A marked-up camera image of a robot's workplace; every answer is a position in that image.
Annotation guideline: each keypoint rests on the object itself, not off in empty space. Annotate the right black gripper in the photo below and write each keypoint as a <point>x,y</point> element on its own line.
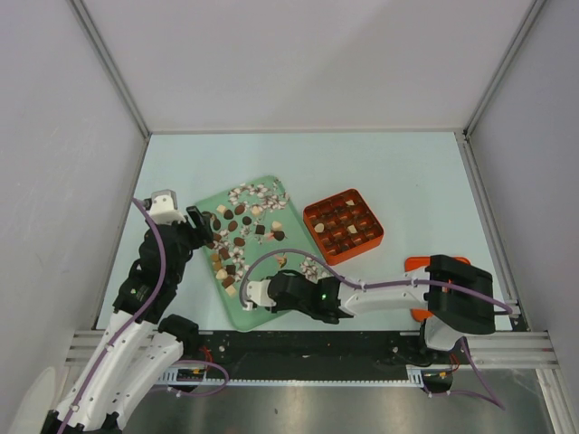
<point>278,307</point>

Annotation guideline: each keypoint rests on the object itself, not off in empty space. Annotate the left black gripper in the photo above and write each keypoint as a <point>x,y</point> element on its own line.
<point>202,233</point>

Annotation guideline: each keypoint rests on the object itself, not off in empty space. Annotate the green floral tray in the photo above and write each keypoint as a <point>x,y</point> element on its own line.
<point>238,251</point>

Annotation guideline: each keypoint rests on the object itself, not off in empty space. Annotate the orange chocolate box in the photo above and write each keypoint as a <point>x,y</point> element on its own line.
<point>349,230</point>

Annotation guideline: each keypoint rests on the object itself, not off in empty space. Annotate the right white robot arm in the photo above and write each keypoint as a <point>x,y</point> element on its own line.
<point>456,294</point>

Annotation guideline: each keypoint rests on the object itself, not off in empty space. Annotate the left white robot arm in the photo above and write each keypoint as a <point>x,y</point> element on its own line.
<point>140,342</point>

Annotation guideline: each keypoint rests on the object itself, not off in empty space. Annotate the white square chocolate low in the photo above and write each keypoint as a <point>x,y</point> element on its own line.
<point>231,291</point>

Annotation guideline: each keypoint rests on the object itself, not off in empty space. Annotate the brown square chocolate low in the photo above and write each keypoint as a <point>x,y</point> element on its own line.
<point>228,282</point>

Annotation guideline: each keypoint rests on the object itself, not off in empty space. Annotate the orange box lid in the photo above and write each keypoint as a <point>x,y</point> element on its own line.
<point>419,315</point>

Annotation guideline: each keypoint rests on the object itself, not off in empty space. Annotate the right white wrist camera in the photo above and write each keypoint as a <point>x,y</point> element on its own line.
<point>256,295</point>

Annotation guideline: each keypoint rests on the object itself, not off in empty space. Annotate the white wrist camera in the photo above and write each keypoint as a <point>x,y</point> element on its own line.
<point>162,208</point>
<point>256,295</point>

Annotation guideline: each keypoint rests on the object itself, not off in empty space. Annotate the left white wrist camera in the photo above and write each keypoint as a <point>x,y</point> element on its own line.
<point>162,208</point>

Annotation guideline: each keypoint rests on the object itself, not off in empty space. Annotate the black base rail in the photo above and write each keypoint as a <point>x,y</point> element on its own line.
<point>314,356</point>

